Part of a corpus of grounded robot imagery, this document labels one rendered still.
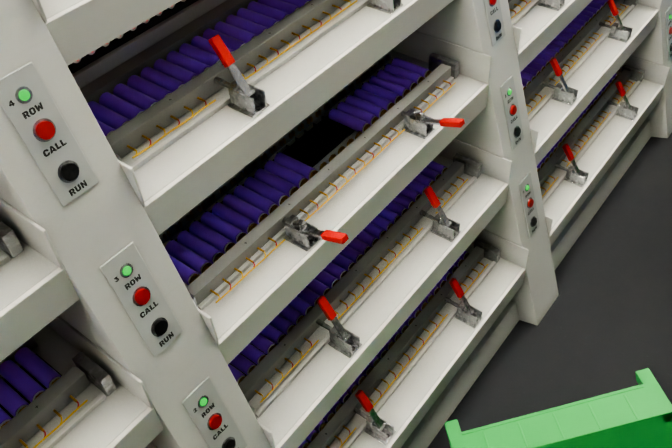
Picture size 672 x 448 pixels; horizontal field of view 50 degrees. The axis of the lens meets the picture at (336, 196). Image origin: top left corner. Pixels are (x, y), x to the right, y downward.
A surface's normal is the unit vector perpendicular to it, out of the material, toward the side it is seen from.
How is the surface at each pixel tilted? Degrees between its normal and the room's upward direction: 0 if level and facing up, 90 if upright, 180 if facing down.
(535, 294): 90
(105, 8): 107
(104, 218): 90
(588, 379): 0
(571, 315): 0
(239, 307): 17
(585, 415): 0
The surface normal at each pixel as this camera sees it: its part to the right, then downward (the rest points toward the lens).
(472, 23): -0.62, 0.57
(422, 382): -0.07, -0.72
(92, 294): 0.73, 0.16
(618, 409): -0.29, -0.80
